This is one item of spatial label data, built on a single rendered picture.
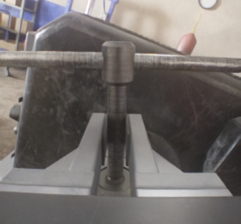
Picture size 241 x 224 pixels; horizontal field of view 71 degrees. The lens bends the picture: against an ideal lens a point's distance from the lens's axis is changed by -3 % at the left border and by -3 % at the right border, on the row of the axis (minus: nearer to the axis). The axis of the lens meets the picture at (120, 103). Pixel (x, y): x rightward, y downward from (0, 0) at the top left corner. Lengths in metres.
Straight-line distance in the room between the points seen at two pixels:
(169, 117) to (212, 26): 3.49
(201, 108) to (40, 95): 0.30
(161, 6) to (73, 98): 3.38
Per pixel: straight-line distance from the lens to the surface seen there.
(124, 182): 0.18
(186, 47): 0.74
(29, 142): 0.45
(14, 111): 0.53
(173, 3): 3.67
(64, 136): 0.39
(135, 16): 3.63
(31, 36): 0.41
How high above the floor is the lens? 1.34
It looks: 22 degrees down
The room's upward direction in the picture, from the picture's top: 22 degrees clockwise
